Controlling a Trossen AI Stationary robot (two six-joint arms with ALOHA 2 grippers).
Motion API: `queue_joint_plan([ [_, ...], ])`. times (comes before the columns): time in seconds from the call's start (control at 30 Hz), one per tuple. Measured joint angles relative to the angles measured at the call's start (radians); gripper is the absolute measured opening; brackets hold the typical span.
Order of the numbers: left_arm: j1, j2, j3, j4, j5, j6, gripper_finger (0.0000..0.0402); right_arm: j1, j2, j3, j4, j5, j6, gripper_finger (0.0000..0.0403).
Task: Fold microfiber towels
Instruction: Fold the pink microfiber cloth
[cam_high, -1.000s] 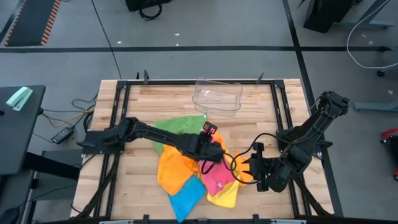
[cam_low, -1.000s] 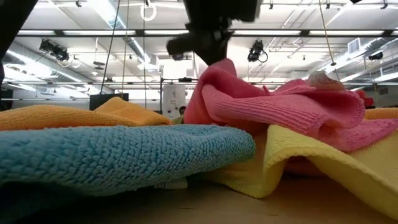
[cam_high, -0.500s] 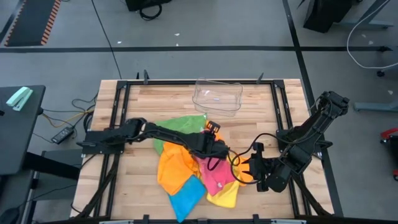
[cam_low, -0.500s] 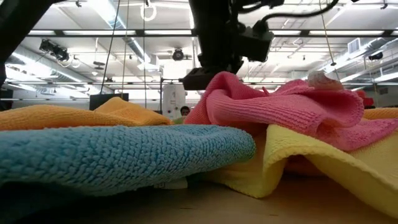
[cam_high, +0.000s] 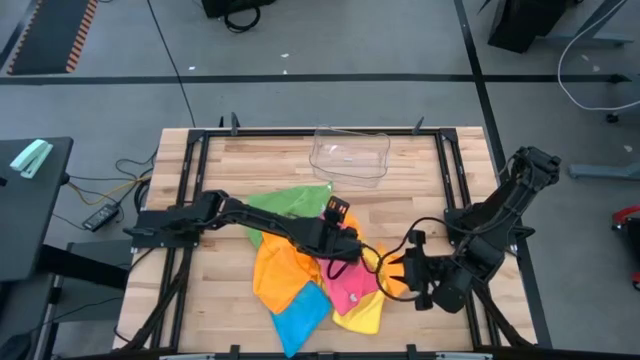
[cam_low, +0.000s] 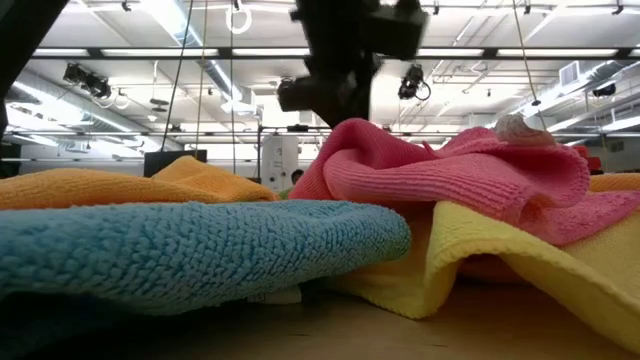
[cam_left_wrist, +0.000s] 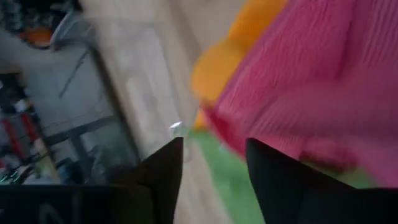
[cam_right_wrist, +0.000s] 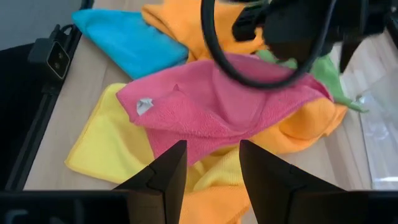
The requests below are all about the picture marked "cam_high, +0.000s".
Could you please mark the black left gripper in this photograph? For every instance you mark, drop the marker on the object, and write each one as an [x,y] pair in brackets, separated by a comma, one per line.
[332,242]

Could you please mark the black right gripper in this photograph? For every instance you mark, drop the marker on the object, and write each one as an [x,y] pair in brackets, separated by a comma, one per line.
[422,272]

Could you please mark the orange microfiber towel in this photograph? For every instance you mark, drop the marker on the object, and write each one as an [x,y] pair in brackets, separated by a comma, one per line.
[395,290]
[280,275]

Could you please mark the pink microfiber towel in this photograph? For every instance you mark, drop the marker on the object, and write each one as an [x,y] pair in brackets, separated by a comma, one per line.
[350,290]

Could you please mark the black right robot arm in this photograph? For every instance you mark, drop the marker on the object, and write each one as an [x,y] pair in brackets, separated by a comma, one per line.
[500,215]

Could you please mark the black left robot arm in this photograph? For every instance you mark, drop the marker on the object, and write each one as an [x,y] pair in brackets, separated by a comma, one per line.
[260,220]

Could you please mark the yellow microfiber towel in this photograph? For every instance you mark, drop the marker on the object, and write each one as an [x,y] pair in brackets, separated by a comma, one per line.
[367,315]

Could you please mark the green microfiber towel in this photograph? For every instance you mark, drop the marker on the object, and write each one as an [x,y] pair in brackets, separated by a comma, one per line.
[295,200]

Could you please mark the blue microfiber towel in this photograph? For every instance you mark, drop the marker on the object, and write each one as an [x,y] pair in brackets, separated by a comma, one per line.
[300,317]

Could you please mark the clear plastic bin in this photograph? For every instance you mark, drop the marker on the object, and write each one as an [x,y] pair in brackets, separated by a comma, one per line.
[350,160]

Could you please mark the grey metal desk foot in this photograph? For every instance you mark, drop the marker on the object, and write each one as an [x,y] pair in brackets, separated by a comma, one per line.
[600,171]
[600,39]

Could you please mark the red and black cart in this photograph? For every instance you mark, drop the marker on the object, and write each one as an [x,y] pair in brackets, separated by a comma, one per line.
[625,214]

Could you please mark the black power adapter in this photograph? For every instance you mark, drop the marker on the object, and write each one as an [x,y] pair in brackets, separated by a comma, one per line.
[100,217]

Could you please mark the black desk base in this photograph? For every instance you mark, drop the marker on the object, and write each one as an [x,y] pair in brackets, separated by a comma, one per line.
[85,267]

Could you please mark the black equipment box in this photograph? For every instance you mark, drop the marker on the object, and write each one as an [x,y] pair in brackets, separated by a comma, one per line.
[225,6]

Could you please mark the black caster wheel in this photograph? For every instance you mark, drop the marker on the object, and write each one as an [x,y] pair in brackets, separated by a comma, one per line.
[612,118]

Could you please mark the black cabinet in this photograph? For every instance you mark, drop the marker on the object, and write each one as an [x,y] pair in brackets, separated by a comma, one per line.
[520,22]

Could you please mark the black side table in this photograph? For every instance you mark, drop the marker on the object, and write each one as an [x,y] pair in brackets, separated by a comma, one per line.
[25,225]

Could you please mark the mint green stapler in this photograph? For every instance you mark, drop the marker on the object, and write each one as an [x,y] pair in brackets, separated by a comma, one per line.
[30,159]

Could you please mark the black orange-edged floor mat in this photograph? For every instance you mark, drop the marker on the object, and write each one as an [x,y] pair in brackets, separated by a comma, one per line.
[50,35]

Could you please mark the black aluminium table frame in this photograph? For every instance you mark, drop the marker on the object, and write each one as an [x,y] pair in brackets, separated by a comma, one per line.
[275,132]

